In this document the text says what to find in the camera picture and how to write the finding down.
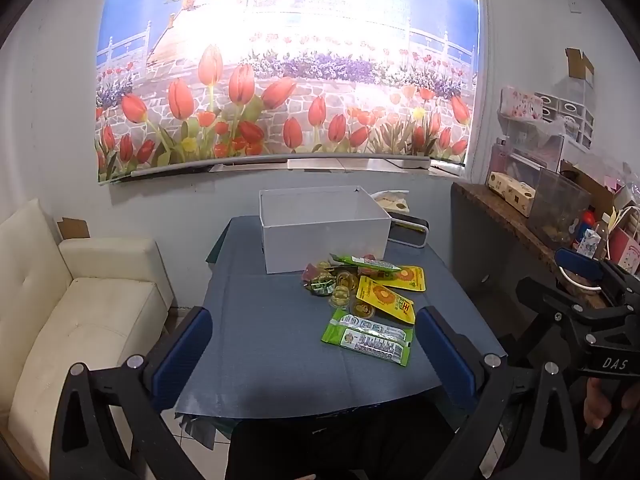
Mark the white sofa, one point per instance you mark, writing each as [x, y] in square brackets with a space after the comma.
[80, 310]

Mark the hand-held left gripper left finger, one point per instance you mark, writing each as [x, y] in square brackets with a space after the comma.
[182, 357]

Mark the pink floral box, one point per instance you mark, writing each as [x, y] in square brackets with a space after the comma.
[520, 102]

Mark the wooden shelf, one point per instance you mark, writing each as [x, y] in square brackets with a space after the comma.
[492, 210]

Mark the clear storage box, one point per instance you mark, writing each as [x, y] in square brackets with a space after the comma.
[535, 152]

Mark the tulip wall poster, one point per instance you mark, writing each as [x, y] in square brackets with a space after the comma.
[280, 70]

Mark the white wall socket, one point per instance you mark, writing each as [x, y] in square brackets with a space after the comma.
[576, 6]

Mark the cardboard piece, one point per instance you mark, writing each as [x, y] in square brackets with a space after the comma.
[74, 228]
[579, 65]

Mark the pink paper bag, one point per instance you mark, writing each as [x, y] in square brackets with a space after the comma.
[625, 247]

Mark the clear plastic container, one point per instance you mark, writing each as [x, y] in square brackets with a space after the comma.
[557, 207]

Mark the blue and white carton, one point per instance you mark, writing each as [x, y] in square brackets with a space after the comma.
[590, 242]

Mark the white drawer organizer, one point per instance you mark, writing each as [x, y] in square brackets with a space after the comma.
[570, 110]

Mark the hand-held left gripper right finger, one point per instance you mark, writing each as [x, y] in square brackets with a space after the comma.
[446, 360]

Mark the cream patterned box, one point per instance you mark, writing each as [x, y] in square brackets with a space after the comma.
[510, 192]

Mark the white cardboard box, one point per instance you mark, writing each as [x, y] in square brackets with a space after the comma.
[325, 240]

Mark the green snack packet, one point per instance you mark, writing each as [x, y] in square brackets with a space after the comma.
[350, 321]
[377, 347]
[367, 262]

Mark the black speaker with white frame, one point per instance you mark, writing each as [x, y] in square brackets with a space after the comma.
[410, 232]

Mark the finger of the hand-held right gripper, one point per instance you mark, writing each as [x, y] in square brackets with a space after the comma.
[571, 259]
[550, 302]

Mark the pink bottle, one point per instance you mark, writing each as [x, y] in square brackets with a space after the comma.
[497, 157]

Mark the tissue box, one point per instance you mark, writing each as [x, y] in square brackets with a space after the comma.
[395, 202]

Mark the reddish jelly cup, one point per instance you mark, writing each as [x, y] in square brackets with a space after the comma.
[371, 258]

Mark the person's right hand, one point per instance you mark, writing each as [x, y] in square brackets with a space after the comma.
[595, 405]

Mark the pile of small candies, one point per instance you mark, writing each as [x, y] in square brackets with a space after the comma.
[336, 290]

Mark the yellow snack packet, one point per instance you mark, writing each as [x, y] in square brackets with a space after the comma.
[410, 279]
[387, 301]

